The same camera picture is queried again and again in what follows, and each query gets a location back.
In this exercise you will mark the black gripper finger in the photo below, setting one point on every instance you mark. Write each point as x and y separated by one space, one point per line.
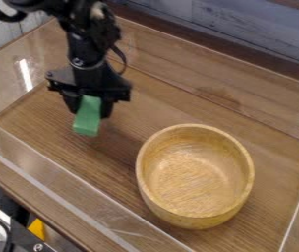
107 105
72 100

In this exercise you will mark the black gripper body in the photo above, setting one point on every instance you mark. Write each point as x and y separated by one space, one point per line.
98 82

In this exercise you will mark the green rectangular block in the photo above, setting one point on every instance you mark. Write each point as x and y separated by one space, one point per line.
88 116

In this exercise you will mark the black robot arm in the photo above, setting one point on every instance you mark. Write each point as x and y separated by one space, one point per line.
96 62

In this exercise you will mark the yellow label sticker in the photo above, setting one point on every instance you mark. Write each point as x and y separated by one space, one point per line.
36 229

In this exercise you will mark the clear acrylic front wall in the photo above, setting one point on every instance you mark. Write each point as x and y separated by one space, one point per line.
82 212

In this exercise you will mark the clear acrylic left wall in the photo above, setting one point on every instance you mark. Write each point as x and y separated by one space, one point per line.
28 54

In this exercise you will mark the clear acrylic back wall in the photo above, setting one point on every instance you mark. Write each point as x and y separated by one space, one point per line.
237 84

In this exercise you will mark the brown wooden bowl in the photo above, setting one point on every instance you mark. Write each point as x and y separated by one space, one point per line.
195 175

